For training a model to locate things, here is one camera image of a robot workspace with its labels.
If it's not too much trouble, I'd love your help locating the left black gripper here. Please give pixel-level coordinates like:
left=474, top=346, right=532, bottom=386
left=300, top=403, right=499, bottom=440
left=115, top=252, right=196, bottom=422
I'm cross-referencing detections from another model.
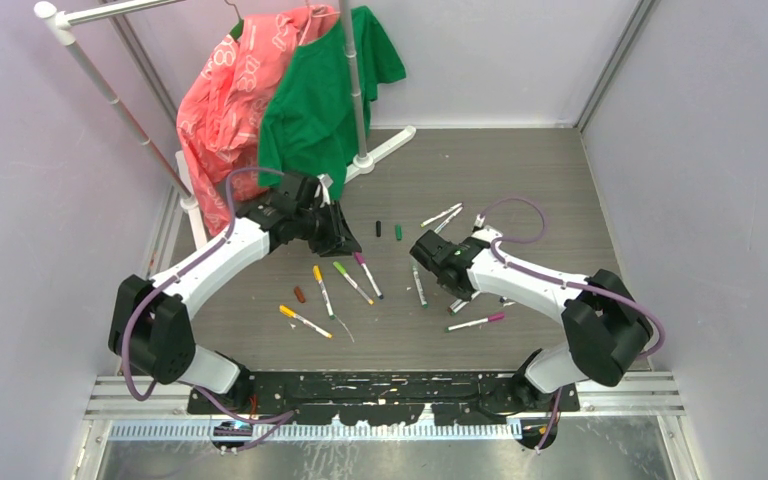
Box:
left=296, top=200, right=361, bottom=257

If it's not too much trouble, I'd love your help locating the grey clear cap marker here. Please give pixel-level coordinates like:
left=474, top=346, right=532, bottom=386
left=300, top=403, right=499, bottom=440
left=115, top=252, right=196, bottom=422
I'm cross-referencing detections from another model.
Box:
left=411, top=263, right=428, bottom=308

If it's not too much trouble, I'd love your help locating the black cap marker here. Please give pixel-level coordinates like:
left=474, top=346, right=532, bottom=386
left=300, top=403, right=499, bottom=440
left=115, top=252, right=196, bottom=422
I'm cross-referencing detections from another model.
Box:
left=420, top=202, right=463, bottom=228

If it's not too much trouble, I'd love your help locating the magenta cap marker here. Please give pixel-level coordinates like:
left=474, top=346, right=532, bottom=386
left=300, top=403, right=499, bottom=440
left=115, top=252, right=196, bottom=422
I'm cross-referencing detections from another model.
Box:
left=444, top=312, right=506, bottom=333

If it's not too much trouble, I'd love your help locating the brown pen cap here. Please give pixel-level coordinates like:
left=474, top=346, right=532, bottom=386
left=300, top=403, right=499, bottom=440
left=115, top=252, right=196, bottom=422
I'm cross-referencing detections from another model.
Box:
left=293, top=286, right=306, bottom=304

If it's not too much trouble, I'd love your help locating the purple cap marker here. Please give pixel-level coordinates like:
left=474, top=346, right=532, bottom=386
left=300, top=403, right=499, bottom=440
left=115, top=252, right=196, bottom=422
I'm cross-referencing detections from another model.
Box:
left=353, top=252, right=384, bottom=299

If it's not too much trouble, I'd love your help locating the white clothes rack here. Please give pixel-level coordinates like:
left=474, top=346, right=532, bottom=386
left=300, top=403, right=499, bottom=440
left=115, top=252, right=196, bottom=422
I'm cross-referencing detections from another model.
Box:
left=32, top=0, right=418, bottom=250

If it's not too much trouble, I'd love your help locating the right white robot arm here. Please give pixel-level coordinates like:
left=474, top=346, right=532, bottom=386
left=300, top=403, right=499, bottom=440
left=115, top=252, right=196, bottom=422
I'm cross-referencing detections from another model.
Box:
left=409, top=227, right=665, bottom=411

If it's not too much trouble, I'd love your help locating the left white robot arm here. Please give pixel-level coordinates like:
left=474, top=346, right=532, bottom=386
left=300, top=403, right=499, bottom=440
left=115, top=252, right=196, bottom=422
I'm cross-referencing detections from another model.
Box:
left=108, top=171, right=362, bottom=413

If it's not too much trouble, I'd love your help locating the orange cap marker upper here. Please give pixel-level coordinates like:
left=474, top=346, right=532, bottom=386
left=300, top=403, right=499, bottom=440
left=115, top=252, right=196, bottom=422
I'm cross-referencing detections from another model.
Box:
left=312, top=265, right=336, bottom=320

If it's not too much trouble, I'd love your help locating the orange cap marker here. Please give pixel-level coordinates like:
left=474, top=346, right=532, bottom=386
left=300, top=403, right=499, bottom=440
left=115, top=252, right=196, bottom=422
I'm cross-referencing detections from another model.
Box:
left=312, top=265, right=336, bottom=320
left=279, top=304, right=333, bottom=339

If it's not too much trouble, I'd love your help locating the light green cap marker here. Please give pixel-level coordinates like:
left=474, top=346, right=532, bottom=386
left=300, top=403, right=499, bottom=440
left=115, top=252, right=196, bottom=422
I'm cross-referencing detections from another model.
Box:
left=332, top=261, right=374, bottom=305

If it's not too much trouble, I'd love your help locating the green t-shirt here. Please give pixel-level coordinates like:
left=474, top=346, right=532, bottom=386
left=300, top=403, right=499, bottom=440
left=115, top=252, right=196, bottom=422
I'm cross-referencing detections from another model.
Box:
left=258, top=6, right=407, bottom=200

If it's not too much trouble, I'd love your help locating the orange cap marker lower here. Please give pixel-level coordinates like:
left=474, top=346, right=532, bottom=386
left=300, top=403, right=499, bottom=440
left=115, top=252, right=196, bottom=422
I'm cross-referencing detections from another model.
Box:
left=279, top=304, right=333, bottom=339

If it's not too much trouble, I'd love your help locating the pink patterned shirt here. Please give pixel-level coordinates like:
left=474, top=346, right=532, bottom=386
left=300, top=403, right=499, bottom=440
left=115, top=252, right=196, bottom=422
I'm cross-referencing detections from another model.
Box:
left=176, top=3, right=338, bottom=235

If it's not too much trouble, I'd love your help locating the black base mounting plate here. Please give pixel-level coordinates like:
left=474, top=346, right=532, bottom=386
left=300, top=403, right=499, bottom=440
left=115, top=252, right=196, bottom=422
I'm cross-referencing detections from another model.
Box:
left=185, top=366, right=582, bottom=427

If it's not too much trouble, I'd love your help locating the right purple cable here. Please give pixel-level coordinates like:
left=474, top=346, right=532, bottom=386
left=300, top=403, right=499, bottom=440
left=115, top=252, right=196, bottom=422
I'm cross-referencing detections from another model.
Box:
left=473, top=196, right=668, bottom=455

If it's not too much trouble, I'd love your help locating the purple cable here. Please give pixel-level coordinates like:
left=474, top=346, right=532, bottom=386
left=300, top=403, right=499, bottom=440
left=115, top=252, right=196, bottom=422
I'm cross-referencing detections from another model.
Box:
left=473, top=196, right=668, bottom=455
left=120, top=166, right=299, bottom=455

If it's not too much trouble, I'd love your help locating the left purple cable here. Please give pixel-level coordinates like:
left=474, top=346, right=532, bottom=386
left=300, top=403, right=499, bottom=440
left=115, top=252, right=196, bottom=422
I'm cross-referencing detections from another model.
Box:
left=120, top=166, right=299, bottom=455

